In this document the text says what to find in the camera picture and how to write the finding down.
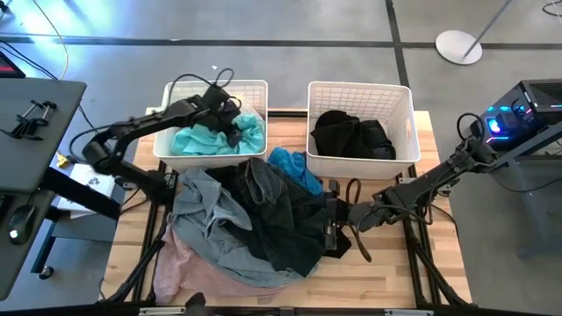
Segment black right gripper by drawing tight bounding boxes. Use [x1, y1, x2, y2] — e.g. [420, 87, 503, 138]
[316, 178, 355, 252]

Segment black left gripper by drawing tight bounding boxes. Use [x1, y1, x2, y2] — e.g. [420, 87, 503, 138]
[199, 85, 247, 149]

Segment teal shirt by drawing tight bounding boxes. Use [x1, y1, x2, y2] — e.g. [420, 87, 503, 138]
[169, 112, 267, 157]

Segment dark denim jeans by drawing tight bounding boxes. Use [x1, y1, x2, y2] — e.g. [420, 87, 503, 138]
[205, 156, 353, 278]

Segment bright blue shirt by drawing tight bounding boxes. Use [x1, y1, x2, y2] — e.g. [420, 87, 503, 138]
[267, 147, 325, 198]

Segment black garment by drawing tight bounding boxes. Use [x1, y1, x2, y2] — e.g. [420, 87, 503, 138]
[310, 109, 397, 161]

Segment light blue denim jeans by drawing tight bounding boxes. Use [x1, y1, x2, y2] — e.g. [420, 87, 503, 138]
[169, 168, 318, 289]

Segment pink waffle-weave cloth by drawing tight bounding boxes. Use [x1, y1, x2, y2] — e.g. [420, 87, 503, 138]
[153, 223, 283, 305]

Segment dark brown belt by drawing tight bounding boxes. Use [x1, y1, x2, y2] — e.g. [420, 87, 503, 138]
[344, 176, 373, 264]

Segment white perforated plastic basket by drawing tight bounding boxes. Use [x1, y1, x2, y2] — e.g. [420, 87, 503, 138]
[152, 79, 270, 174]
[306, 81, 422, 181]

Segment white booklet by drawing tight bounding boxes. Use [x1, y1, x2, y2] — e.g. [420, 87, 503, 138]
[55, 162, 117, 219]

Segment black desk leg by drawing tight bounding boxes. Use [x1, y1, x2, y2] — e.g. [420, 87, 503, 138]
[30, 166, 122, 281]

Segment grey desk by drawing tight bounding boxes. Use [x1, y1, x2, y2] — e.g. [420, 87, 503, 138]
[0, 77, 88, 302]

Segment grey metal stand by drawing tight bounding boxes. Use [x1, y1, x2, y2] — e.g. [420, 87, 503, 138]
[488, 122, 562, 260]

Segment black desk clamp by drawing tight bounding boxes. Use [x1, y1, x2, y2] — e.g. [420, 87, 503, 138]
[0, 99, 59, 142]

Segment white round lamp base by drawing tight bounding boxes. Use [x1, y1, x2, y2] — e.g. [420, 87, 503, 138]
[434, 0, 514, 67]

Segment black computer tower with lights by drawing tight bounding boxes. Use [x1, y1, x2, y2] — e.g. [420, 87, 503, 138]
[469, 78, 562, 153]

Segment black computer mouse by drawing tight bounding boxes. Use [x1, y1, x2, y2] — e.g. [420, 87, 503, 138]
[7, 204, 38, 247]

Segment black device with red screen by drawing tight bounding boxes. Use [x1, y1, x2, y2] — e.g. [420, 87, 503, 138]
[0, 51, 26, 80]

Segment black table-level camera mount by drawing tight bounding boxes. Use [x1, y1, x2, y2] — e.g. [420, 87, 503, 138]
[184, 291, 209, 316]

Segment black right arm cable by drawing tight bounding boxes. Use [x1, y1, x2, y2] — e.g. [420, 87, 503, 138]
[356, 111, 488, 234]

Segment silver metal bracket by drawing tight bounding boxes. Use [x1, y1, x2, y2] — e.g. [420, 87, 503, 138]
[137, 306, 187, 316]

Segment yellow floor cable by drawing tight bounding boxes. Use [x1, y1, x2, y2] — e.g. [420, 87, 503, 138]
[32, 0, 71, 81]

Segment black floor cable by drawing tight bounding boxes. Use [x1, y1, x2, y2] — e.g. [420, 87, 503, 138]
[0, 39, 103, 133]

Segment black cable coil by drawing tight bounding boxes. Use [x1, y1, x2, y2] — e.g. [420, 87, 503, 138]
[541, 0, 562, 18]

